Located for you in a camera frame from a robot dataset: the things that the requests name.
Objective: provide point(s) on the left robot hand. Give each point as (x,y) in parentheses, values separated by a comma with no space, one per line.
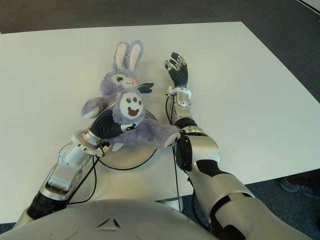
(105,127)

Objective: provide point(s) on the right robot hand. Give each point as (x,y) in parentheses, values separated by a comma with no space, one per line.
(180,75)

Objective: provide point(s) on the purple plush bunny doll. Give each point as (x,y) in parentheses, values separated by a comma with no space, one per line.
(147,132)

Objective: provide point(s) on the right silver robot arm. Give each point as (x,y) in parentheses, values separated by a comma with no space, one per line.
(207,152)

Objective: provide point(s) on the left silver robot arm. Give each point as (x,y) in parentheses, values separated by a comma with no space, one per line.
(65,165)

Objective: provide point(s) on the white plate black rim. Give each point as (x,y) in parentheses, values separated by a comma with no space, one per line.
(130,157)

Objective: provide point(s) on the silver robot torso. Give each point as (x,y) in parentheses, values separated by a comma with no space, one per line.
(100,220)

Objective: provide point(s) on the dark sneaker shoe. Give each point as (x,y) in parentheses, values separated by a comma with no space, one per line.
(298,186)

